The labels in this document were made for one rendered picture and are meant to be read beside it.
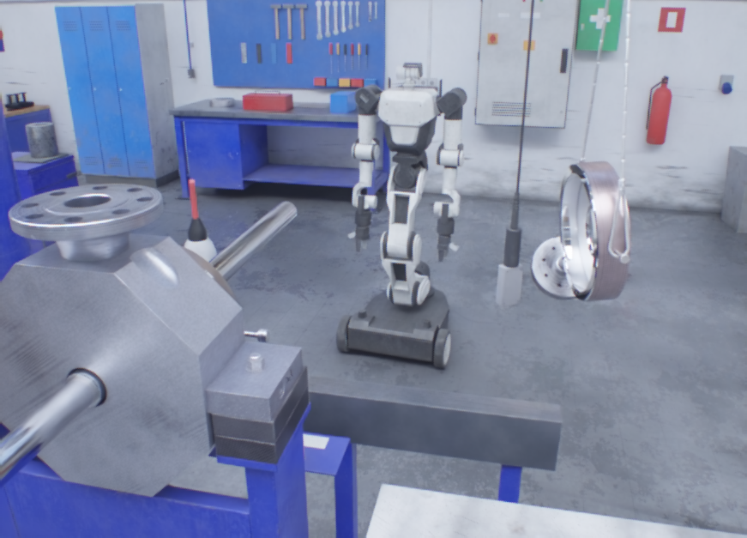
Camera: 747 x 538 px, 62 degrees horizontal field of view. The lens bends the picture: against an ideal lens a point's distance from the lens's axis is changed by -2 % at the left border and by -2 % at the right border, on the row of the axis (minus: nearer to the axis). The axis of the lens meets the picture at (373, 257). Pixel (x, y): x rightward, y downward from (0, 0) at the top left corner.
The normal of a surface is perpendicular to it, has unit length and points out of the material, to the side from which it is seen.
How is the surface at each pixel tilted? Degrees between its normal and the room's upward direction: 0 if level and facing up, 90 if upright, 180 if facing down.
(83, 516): 90
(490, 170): 90
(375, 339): 90
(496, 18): 90
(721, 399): 0
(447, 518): 0
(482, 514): 0
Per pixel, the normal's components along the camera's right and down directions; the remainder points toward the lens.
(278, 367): 0.00, -0.93
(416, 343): -0.31, 0.35
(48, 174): 0.97, 0.09
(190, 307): 0.69, -0.60
